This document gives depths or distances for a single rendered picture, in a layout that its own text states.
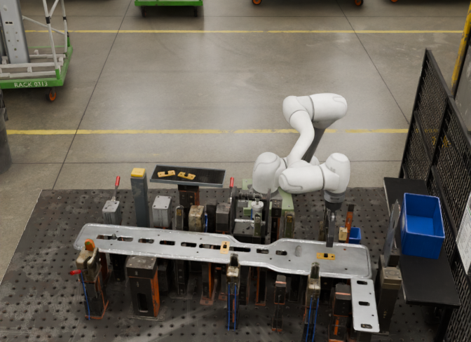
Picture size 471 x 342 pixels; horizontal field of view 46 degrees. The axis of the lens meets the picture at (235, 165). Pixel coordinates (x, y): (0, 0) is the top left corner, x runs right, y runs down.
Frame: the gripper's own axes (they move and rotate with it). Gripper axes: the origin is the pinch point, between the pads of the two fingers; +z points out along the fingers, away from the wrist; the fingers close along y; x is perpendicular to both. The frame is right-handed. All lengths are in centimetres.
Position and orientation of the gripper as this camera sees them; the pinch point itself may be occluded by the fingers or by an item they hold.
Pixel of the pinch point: (329, 234)
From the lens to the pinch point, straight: 251.8
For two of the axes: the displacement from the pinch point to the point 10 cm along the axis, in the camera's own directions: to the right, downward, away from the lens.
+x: 9.9, 0.7, -0.9
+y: -1.1, 5.5, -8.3
